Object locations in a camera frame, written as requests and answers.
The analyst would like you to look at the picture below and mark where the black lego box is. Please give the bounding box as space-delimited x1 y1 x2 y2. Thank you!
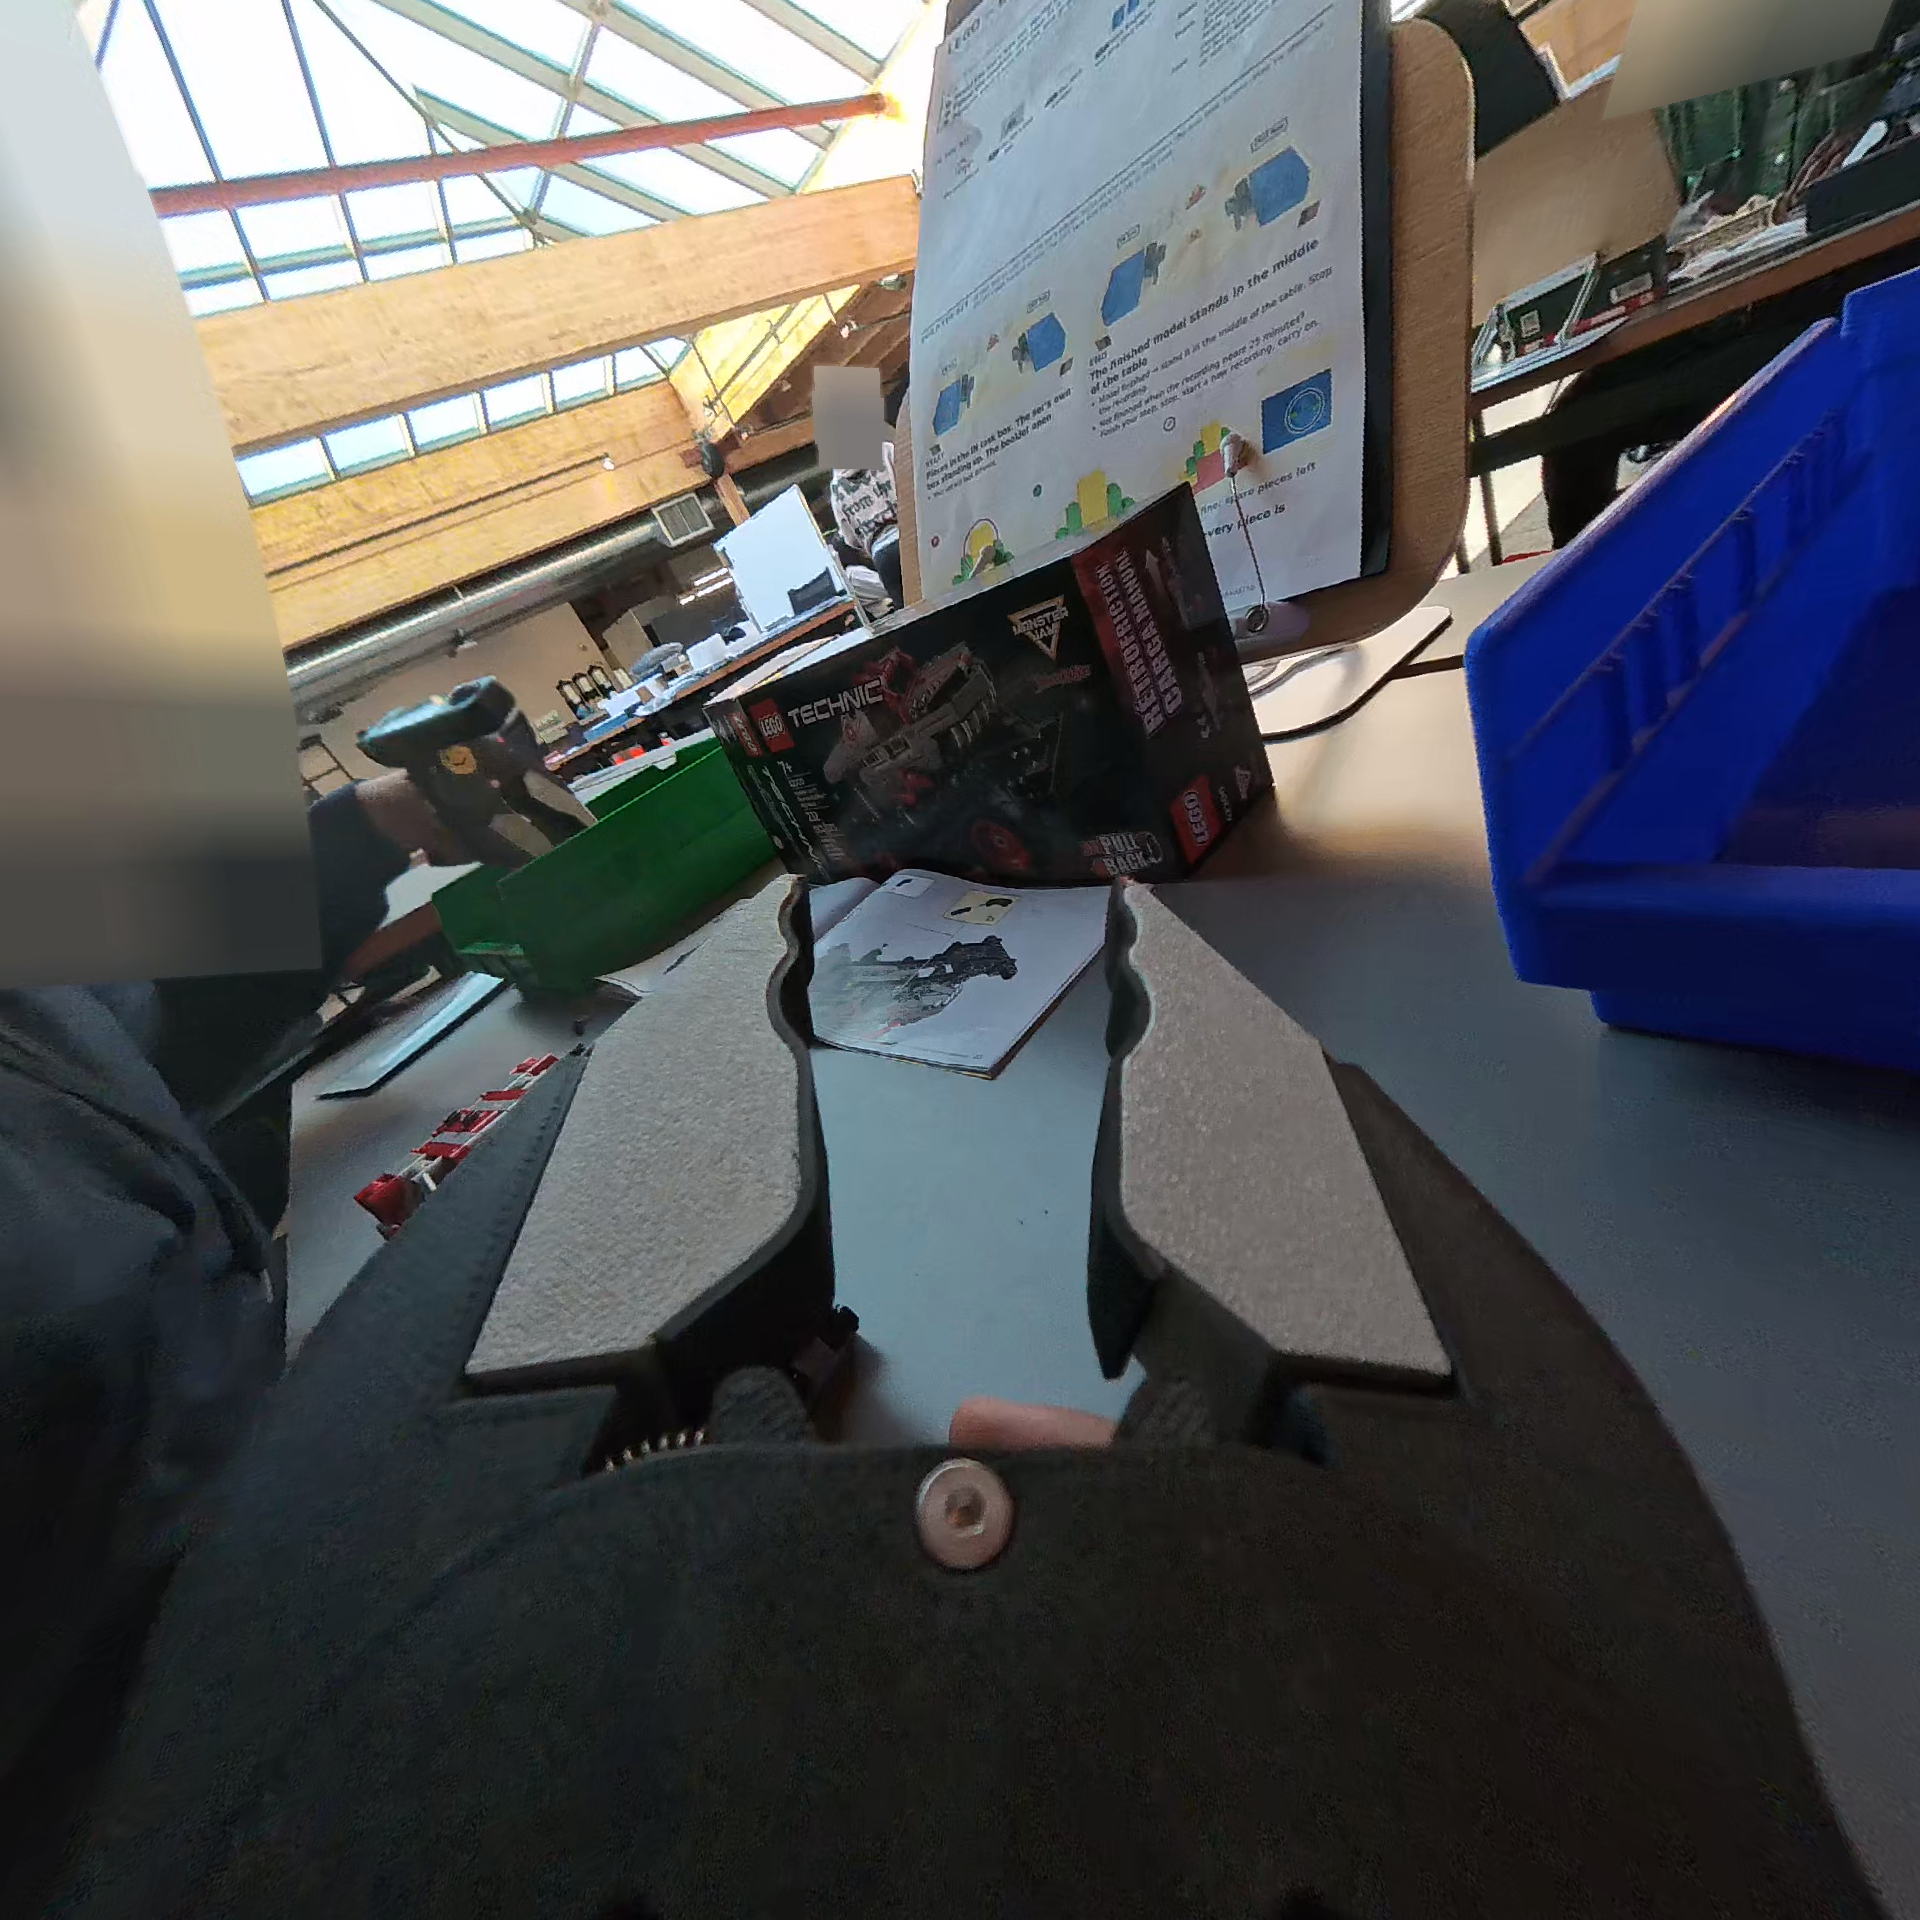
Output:
701 484 1277 888

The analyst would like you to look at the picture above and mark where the computer monitor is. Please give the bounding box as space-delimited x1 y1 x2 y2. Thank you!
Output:
713 484 860 633

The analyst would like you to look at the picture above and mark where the person's right hand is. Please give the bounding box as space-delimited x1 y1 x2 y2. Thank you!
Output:
949 1393 1119 1454

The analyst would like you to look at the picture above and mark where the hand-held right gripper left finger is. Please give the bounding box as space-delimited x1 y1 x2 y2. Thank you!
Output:
465 878 866 1396

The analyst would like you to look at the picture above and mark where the green plastic bin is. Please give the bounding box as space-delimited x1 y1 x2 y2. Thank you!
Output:
430 733 780 1002

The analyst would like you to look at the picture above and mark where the row of red lego pieces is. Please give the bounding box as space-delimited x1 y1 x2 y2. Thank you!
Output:
352 1056 561 1234

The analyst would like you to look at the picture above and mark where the person's dark jacket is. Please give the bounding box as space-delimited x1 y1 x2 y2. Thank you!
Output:
0 961 335 1920

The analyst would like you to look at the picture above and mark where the blue plastic bin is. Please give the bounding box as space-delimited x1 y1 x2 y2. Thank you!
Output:
1465 269 1920 1072

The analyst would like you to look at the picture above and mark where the lego instruction booklet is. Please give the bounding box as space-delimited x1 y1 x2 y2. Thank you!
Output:
807 867 1114 1078

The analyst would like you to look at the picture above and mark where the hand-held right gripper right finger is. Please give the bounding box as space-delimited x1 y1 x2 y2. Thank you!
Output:
1088 878 1458 1393

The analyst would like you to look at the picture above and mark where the background desk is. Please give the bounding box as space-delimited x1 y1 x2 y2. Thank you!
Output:
1465 202 1920 451

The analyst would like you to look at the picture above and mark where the pale stand with flat base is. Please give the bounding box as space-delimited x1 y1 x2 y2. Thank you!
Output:
892 0 1478 692

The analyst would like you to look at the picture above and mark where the grey ventilation duct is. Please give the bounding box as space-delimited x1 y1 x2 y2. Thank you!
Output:
282 561 708 709

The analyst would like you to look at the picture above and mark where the printed instruction sheet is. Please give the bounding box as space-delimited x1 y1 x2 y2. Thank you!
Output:
910 0 1371 604

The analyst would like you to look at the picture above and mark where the person's left forearm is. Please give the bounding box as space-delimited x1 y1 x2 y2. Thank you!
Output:
308 780 416 979

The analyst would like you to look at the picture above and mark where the black flat sheet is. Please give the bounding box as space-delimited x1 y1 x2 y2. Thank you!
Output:
315 972 510 1101

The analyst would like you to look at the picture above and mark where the thin cable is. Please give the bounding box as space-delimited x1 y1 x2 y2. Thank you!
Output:
1251 651 1474 745

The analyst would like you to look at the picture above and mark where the white sticker sheet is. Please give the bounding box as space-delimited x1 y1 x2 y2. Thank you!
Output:
599 931 708 1002

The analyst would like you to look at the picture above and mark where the person's left hand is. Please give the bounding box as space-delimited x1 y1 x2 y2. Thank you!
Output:
363 770 450 867

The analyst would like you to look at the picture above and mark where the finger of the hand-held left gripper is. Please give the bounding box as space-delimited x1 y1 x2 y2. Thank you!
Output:
498 770 599 867

